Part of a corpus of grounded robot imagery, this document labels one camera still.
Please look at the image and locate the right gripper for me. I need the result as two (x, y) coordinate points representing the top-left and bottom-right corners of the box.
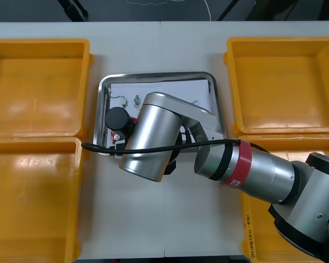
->
(164, 149), (181, 176)

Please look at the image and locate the round red circuit board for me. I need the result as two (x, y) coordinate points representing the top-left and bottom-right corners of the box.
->
(111, 130), (127, 146)

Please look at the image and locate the white paper sheet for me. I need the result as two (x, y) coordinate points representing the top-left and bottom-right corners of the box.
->
(106, 78), (213, 154)

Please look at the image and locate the steel tray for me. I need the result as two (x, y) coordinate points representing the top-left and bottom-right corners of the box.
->
(94, 71), (224, 159)

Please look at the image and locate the yellow-orange plastic bin with handwriting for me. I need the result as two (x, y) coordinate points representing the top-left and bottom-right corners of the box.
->
(231, 134), (329, 263)

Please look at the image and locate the black metal frame leg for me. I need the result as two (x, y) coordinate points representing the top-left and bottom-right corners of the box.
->
(217, 0), (238, 22)

